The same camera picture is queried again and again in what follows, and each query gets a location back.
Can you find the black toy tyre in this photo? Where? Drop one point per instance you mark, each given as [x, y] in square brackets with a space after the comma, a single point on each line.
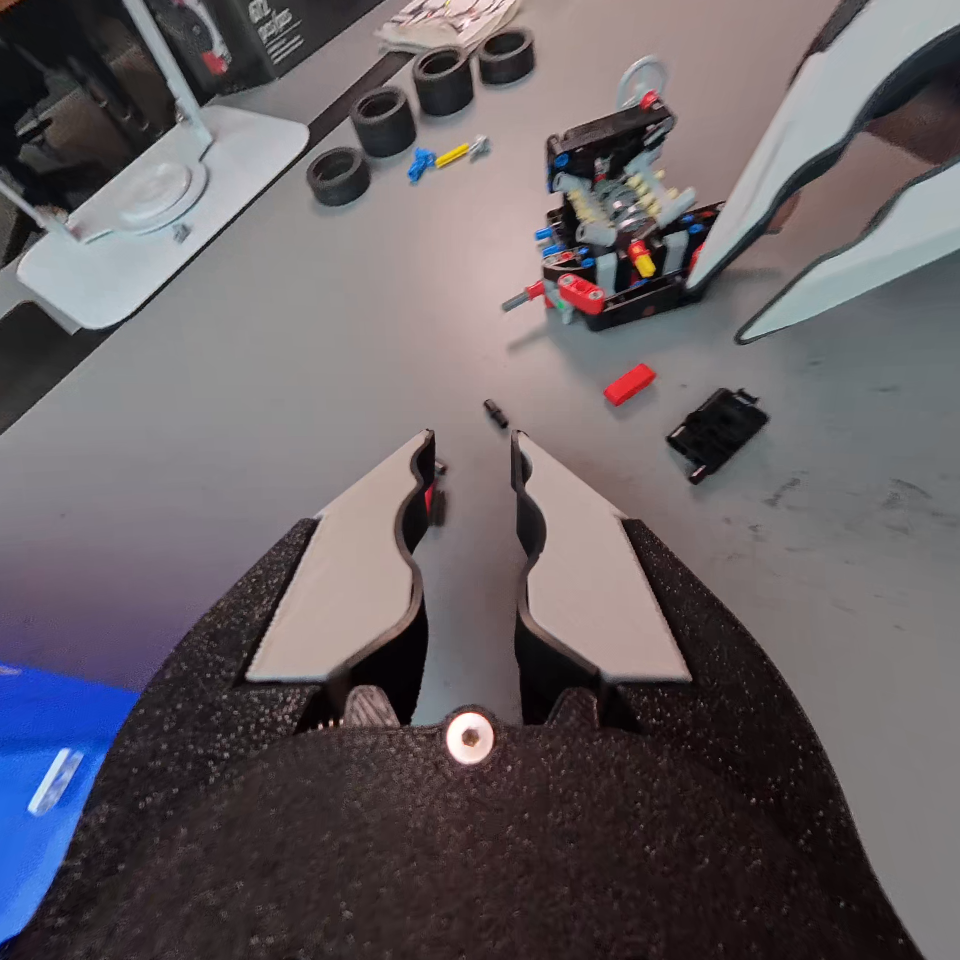
[367, 131]
[491, 67]
[427, 94]
[322, 184]

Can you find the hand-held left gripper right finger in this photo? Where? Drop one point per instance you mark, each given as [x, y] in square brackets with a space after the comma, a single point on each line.
[600, 592]

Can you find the white book stand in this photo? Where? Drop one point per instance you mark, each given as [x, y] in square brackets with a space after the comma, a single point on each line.
[247, 150]

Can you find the black brick subassembly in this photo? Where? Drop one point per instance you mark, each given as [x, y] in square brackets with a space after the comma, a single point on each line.
[716, 435]

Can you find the sticker sheet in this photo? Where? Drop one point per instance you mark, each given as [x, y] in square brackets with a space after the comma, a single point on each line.
[450, 22]

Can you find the blue plastic bin white tag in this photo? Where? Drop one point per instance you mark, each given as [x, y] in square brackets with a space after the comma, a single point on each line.
[45, 720]

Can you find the toy car box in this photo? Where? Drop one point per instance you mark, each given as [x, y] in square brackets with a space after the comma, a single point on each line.
[300, 37]

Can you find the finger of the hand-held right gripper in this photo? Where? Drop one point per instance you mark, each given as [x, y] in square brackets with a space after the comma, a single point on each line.
[787, 142]
[885, 262]

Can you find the red brick pin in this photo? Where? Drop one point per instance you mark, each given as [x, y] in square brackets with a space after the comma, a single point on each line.
[430, 501]

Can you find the grey brick piece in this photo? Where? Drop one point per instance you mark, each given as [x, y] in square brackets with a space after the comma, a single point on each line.
[480, 148]

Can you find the toy brick engine chassis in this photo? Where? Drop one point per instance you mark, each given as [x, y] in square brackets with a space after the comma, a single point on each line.
[622, 225]

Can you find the red brick beam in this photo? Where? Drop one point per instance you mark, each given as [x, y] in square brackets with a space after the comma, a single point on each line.
[630, 384]

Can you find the yellow brick axle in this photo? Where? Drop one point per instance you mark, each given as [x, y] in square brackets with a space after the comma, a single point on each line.
[452, 154]

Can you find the blue brick piece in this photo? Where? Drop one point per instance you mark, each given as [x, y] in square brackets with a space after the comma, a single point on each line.
[421, 165]

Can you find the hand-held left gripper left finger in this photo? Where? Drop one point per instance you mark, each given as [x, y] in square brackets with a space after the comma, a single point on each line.
[345, 592]

